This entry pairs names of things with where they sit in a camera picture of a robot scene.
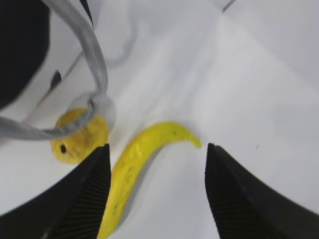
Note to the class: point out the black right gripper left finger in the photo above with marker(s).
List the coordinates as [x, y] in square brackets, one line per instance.
[71, 209]

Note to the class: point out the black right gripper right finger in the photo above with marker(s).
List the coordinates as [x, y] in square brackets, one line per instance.
[244, 207]

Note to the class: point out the yellow toy pear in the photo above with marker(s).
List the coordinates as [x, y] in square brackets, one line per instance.
[75, 148]

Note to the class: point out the yellow banana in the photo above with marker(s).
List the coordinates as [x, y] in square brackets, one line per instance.
[130, 164]

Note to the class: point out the navy blue lunch bag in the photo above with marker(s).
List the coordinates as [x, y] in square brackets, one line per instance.
[24, 43]

